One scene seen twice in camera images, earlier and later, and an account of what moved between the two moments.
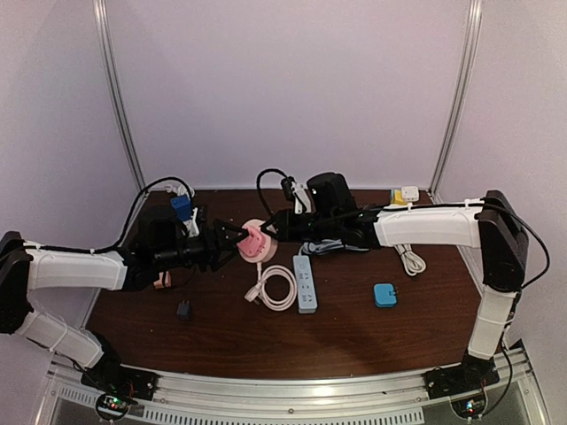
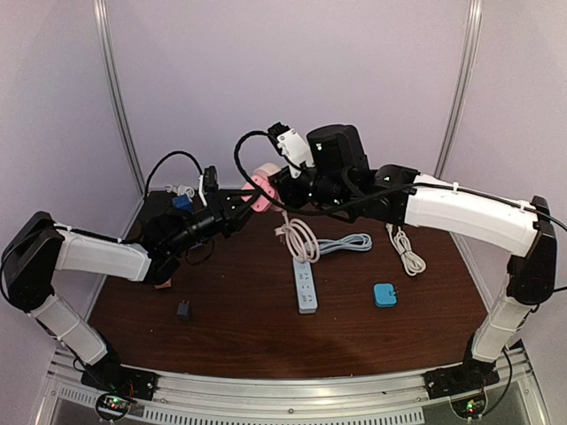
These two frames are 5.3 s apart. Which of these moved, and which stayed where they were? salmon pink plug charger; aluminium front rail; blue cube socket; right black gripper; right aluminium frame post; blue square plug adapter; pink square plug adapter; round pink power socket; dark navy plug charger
Moved: round pink power socket; right black gripper; pink square plug adapter
Stayed: salmon pink plug charger; blue cube socket; aluminium front rail; right aluminium frame post; dark navy plug charger; blue square plug adapter
